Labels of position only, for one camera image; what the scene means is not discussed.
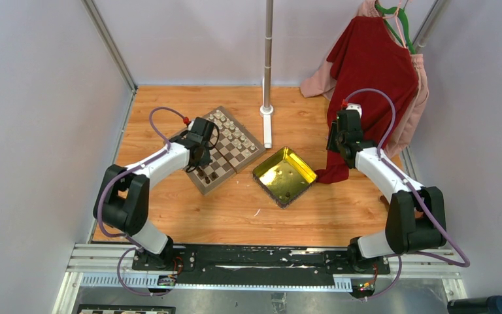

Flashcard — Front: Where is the wooden folding chess board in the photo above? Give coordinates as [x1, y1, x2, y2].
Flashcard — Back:
[188, 106, 266, 195]

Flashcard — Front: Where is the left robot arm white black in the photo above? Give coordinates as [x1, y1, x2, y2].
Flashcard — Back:
[93, 118, 220, 270]

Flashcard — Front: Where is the dark blue bottle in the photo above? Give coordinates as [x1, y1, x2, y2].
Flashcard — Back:
[446, 295, 502, 314]

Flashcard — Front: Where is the gold metal tray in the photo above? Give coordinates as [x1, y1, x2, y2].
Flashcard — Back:
[252, 147, 317, 209]

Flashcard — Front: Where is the red shirt on hanger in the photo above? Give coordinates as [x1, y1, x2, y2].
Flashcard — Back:
[313, 15, 420, 184]

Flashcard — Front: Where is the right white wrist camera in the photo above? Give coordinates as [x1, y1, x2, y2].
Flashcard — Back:
[341, 99, 363, 117]

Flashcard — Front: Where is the white stand base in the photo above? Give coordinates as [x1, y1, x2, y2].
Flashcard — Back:
[259, 105, 274, 148]

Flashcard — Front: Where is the grey metal stand pole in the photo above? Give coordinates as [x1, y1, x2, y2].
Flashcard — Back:
[260, 0, 274, 114]

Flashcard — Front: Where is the green clothes hanger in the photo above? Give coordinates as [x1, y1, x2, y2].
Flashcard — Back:
[374, 1, 417, 54]

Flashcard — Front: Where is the pink garment on hanger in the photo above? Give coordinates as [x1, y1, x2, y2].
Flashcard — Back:
[321, 1, 429, 157]

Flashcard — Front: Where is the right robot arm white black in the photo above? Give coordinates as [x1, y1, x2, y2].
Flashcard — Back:
[327, 109, 446, 273]

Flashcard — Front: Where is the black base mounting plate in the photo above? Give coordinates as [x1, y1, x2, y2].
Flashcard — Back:
[131, 244, 390, 287]

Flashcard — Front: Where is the aluminium rail frame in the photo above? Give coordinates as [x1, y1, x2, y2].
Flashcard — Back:
[53, 243, 467, 313]

